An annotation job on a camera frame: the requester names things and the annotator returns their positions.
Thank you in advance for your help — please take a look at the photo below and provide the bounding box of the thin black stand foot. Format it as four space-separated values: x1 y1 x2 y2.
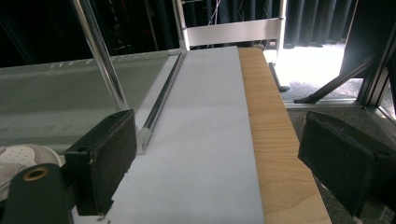
268 62 291 93

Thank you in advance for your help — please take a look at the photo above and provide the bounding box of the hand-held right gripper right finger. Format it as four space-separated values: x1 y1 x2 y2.
297 110 396 218

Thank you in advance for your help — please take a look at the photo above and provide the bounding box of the aluminium frame post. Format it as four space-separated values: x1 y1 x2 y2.
356 29 396 107

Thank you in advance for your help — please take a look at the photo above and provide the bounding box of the metal rail with white bracket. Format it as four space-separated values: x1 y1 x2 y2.
136 51 188 156

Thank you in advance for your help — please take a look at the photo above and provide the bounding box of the white perforated sneaker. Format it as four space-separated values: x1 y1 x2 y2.
0 143 64 202

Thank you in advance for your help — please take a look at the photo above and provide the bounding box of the shiny metal pole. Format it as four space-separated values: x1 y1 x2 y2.
70 0 131 114

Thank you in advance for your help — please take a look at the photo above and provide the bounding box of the dark curtain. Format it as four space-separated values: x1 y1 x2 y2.
0 0 359 68

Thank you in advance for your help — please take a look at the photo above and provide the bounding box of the light wooden board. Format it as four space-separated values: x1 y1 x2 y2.
237 46 332 224

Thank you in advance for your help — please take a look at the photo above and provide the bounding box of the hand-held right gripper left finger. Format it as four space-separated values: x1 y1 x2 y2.
64 108 138 217

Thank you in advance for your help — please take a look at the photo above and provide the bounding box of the black slanted stand leg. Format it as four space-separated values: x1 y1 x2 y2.
293 55 375 105

